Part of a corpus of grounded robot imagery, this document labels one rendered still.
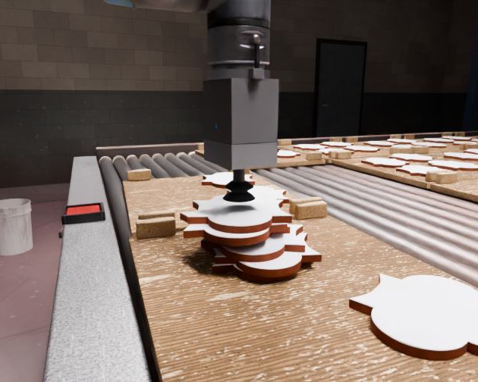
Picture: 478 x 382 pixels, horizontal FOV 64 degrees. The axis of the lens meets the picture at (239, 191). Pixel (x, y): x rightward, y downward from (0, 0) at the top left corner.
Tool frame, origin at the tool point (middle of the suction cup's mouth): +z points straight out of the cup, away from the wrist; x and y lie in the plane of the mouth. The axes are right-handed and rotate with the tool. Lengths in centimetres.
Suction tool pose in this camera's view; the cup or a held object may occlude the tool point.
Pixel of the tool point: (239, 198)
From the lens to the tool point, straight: 50.7
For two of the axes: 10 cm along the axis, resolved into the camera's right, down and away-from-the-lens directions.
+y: -4.7, -2.1, 8.6
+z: 0.0, 9.7, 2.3
